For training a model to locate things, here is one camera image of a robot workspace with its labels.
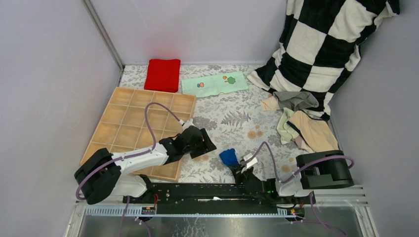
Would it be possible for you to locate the blue underwear with white lettering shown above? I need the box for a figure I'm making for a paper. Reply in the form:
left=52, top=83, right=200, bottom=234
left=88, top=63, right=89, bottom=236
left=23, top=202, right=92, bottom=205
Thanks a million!
left=219, top=148, right=240, bottom=166

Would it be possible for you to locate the beige cloth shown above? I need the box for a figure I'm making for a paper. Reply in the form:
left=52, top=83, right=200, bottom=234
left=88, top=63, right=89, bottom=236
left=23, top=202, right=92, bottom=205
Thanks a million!
left=287, top=111, right=339, bottom=152

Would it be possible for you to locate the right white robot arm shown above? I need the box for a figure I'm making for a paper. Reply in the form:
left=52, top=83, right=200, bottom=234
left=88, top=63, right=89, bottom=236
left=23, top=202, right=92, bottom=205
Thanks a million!
left=221, top=149, right=354, bottom=203

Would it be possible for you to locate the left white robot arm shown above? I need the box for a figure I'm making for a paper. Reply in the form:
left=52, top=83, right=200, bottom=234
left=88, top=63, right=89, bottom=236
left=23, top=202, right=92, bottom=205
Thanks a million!
left=74, top=125, right=216, bottom=204

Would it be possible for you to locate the floral patterned table mat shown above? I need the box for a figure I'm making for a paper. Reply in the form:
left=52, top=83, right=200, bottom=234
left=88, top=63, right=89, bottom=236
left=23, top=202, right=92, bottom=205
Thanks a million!
left=91, top=64, right=341, bottom=185

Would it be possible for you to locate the light green patterned cloth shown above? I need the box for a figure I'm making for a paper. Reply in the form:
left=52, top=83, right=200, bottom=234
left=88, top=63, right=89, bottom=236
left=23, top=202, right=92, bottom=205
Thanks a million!
left=181, top=72, right=249, bottom=98

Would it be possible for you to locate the wooden compartment tray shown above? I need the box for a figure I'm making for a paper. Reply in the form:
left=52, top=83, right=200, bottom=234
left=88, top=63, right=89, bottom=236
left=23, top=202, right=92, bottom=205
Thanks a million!
left=80, top=87, right=196, bottom=164

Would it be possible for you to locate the pale yellow cloth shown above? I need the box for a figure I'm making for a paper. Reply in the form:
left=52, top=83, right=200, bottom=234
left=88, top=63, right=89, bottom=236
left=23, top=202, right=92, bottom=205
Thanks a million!
left=276, top=108, right=299, bottom=145

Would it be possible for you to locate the red folded cloth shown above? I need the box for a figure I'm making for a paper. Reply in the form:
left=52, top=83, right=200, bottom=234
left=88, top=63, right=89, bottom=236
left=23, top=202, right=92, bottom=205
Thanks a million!
left=144, top=59, right=181, bottom=93

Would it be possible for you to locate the cream cloth under grey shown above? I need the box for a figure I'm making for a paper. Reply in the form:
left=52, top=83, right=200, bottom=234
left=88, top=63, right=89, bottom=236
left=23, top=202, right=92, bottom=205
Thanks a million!
left=260, top=96, right=281, bottom=111

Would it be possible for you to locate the grey crumpled cloth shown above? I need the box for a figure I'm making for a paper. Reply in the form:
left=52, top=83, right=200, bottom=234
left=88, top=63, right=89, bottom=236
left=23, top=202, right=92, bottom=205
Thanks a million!
left=273, top=91, right=319, bottom=111

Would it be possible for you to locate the black white checkered blanket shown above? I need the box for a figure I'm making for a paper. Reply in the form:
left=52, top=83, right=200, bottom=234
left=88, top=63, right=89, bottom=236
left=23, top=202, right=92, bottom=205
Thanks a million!
left=248, top=0, right=400, bottom=120

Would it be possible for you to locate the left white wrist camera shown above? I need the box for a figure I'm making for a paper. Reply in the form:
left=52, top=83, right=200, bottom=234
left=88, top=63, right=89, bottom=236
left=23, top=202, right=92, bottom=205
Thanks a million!
left=178, top=118, right=195, bottom=131

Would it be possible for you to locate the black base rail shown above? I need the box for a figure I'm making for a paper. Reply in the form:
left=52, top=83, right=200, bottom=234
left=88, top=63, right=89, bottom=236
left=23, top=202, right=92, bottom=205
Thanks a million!
left=122, top=183, right=316, bottom=215

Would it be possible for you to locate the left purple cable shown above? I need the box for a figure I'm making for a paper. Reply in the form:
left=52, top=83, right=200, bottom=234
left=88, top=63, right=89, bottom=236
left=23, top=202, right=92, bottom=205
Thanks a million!
left=75, top=102, right=186, bottom=237

